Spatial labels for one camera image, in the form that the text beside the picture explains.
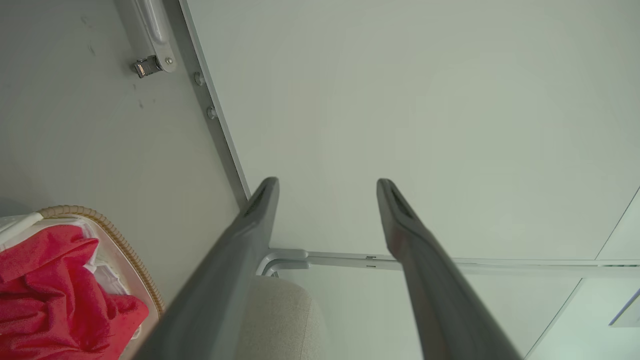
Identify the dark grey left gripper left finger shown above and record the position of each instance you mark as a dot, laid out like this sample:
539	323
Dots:
220	280

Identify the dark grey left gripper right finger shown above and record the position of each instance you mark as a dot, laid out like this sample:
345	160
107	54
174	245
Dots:
435	290

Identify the red and white jersey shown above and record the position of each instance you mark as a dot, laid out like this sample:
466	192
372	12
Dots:
50	300

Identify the grey fabric sofa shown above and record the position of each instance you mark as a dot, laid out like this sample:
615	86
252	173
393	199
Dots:
280	320

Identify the grey curved partition foot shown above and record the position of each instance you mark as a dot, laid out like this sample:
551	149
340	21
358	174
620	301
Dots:
285	254
290	265

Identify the white laundry basket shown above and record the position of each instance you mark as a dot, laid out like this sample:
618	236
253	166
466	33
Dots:
114	252

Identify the white basket liner cloth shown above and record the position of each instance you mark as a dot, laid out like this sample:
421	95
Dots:
107	280

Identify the black caster wheel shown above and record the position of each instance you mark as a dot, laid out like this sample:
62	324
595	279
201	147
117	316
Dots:
146	66

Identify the grey partition foot with caster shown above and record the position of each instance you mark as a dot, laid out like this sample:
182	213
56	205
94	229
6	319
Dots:
150	30

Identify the grey rail bolt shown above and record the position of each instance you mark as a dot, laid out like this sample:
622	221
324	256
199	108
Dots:
200	78
211	113

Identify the grey partition base rail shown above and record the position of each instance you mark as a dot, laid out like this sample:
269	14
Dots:
210	95

